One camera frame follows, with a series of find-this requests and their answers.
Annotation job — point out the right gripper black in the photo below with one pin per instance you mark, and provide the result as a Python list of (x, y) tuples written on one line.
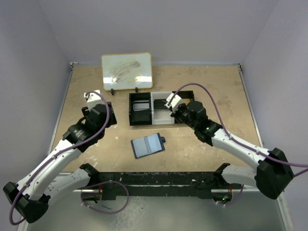
[(175, 115)]

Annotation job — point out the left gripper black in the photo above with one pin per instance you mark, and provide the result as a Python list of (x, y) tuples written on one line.
[(111, 121)]

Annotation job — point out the blue leather card holder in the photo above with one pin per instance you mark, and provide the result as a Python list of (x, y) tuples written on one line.
[(148, 145)]

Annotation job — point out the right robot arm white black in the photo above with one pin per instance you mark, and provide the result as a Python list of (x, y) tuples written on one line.
[(267, 170)]

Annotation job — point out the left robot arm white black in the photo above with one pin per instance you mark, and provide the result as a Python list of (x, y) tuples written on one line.
[(32, 195)]

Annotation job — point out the black card case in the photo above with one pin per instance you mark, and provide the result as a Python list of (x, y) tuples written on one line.
[(160, 104)]

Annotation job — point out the white card in tray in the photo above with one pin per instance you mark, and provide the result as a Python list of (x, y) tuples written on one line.
[(141, 105)]

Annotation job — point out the black right tray compartment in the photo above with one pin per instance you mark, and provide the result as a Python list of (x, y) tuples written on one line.
[(187, 95)]

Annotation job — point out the black tray compartment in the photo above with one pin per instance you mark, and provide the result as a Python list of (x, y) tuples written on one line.
[(139, 118), (187, 95)]

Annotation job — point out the white middle tray compartment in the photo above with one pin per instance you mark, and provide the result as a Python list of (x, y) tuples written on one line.
[(160, 116)]

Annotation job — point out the black left tray compartment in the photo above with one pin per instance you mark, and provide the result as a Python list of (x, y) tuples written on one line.
[(139, 118)]

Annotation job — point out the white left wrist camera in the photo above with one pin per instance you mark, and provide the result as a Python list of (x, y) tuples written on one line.
[(93, 99)]

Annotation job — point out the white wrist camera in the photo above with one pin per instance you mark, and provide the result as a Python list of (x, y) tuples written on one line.
[(93, 99), (173, 101)]

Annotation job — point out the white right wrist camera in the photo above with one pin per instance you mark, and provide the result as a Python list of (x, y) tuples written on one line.
[(173, 101)]

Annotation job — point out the whiteboard with wooden frame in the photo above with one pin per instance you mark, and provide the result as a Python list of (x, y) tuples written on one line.
[(127, 71)]

